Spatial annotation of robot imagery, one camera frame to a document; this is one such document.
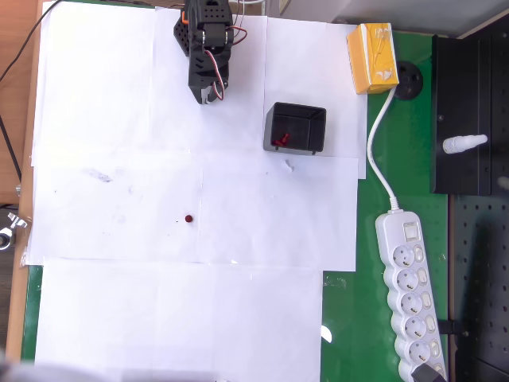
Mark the yellow cardboard box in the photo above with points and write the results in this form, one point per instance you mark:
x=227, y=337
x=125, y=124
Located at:
x=374, y=59

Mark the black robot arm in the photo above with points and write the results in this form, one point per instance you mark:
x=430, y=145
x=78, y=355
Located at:
x=210, y=16

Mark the black open box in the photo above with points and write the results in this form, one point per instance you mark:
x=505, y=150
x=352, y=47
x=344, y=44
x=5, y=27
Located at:
x=314, y=131

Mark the black power plug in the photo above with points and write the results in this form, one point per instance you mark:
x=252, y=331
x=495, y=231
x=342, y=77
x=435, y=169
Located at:
x=427, y=374

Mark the black pegboard panel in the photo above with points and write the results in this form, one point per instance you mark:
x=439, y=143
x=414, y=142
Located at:
x=477, y=278

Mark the green desk mat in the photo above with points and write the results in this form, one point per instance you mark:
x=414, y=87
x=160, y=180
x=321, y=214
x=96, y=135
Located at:
x=358, y=310

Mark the black pegboard hook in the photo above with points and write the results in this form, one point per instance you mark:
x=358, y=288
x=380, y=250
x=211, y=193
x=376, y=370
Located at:
x=451, y=327

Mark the large white paper sheet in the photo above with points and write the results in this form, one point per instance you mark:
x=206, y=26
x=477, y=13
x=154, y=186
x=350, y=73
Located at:
x=179, y=318

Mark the silver wing-nut clamp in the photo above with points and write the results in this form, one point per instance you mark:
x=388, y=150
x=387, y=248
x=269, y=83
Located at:
x=10, y=227

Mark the white power strip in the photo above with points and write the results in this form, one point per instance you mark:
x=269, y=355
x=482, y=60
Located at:
x=409, y=298

